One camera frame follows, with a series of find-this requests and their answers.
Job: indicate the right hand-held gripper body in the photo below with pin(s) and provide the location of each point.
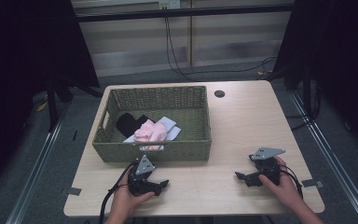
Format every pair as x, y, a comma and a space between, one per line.
267, 166

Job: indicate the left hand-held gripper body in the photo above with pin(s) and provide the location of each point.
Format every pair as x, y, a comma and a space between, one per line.
144, 166

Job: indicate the person's right hand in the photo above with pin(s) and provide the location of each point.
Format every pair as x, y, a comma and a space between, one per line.
286, 189

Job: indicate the person's left hand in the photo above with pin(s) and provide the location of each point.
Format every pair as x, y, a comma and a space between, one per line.
124, 202

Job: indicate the pink socks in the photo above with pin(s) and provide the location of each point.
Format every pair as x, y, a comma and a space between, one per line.
150, 132

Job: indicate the black sock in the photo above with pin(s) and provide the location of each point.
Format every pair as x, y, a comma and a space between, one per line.
126, 123

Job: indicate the white sock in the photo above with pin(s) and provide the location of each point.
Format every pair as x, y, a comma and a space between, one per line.
171, 128

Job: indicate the grey tape piece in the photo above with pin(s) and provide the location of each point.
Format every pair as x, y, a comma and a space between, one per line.
74, 191
312, 183

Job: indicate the green woven basket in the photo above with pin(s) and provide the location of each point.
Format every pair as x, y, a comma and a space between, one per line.
186, 109

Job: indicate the black metal stand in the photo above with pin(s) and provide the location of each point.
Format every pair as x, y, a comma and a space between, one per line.
307, 93
52, 105

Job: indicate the black curtain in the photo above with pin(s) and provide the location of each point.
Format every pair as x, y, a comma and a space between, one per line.
21, 62
341, 62

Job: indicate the metal floor rail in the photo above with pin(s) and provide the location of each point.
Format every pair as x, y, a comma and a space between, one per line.
338, 161
34, 177

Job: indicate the wall power outlet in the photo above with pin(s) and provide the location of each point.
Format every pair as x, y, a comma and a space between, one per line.
169, 4

